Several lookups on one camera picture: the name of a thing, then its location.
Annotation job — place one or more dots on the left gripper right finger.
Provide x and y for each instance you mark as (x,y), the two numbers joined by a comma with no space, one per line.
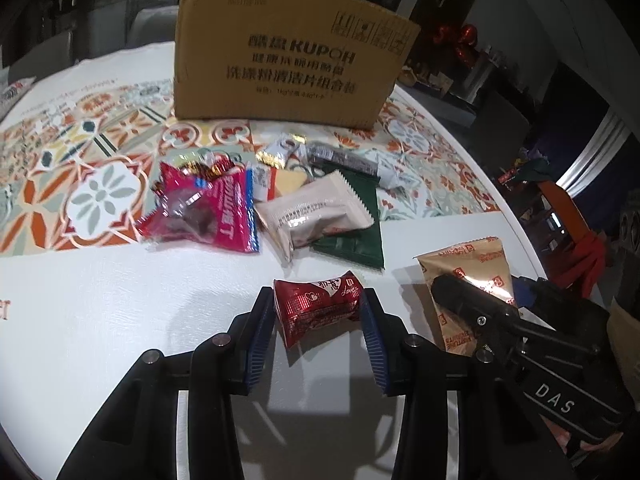
(409,365)

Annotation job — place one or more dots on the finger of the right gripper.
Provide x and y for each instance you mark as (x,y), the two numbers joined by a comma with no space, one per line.
(475,307)

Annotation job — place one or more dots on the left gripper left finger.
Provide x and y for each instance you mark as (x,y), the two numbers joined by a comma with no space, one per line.
(134,433)

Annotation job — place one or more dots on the gold brown snack packet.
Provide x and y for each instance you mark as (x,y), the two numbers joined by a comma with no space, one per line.
(480,262)

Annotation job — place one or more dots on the dark red candy wrapper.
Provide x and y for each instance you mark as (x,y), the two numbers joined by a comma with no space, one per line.
(302,307)

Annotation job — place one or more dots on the beige snack packet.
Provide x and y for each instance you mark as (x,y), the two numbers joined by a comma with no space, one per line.
(298,219)

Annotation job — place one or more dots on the magenta snack bag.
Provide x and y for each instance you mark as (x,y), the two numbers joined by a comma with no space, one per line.
(194,202)

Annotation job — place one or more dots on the dark green snack packet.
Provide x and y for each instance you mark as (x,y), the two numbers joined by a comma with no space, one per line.
(357,238)

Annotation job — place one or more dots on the grey black snack bar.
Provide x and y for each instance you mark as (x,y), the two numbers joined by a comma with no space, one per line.
(326,157)

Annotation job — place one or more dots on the yellow white snack packet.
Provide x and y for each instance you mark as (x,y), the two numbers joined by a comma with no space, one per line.
(270,183)

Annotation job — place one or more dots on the small white gold candy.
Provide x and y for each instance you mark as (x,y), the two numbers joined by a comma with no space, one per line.
(277,153)

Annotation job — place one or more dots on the patterned tile table mat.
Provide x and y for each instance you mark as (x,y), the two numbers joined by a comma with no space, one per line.
(79,166)

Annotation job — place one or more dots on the red foil balloons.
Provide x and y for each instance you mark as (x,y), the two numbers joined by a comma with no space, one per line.
(462,39)

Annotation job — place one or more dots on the brown cardboard box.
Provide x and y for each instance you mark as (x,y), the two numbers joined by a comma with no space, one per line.
(328,62)

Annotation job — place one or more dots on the white patterned snack bag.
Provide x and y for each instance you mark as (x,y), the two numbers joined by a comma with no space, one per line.
(12,94)

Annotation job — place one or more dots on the grey dining chair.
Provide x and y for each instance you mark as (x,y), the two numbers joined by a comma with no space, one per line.
(152,26)

